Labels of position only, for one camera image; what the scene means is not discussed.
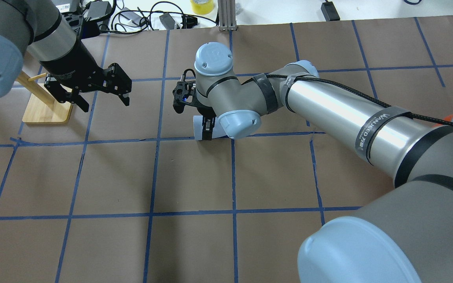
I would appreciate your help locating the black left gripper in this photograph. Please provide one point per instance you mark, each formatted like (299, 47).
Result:
(74, 64)

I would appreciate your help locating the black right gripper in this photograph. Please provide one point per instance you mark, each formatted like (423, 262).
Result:
(209, 125)

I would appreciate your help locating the light blue plastic cup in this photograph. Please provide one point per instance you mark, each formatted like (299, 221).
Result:
(207, 129)

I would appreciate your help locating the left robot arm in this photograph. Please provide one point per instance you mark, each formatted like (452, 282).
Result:
(38, 27)

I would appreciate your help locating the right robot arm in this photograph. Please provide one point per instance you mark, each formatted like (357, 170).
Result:
(404, 236)

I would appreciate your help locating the wooden cup stand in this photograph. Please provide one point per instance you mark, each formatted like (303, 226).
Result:
(42, 107)

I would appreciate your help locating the black power brick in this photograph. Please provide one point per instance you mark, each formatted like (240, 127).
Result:
(96, 15)

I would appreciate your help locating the yellow tape roll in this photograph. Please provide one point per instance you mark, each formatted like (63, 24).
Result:
(202, 7)

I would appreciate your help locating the black power adapter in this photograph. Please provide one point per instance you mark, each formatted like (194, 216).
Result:
(329, 11)

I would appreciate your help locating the aluminium frame post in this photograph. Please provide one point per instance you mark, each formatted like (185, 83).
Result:
(227, 15)

